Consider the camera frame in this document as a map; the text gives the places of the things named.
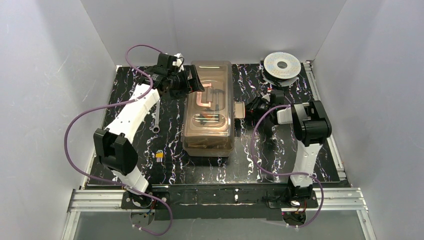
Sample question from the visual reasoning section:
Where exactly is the white tape roll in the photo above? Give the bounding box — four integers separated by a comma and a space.
262, 51, 302, 88

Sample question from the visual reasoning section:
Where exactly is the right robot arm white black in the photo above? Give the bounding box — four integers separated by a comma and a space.
245, 90, 332, 202

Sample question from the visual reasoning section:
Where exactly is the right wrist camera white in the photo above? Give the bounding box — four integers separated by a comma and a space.
261, 93, 271, 102

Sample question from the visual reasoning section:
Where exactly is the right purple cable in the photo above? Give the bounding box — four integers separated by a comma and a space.
250, 104, 325, 229

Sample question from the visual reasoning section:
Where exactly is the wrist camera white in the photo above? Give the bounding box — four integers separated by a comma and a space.
173, 53, 185, 73
261, 93, 271, 102

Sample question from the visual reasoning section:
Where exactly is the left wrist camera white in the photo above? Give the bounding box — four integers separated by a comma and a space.
173, 53, 185, 73

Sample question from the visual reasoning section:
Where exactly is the beige plastic tool box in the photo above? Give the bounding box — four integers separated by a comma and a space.
181, 60, 245, 158

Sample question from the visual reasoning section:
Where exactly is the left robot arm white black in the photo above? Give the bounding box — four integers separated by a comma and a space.
93, 53, 205, 194

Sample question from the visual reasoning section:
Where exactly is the silver combination wrench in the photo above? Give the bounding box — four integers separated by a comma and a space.
152, 100, 161, 134

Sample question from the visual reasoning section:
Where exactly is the black mounting plate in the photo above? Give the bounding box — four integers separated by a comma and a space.
120, 183, 319, 222

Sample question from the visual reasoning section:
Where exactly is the yellow hex key set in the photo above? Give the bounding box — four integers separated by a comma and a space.
155, 150, 164, 163

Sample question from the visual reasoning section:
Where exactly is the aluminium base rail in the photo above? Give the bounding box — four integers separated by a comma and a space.
62, 186, 376, 240

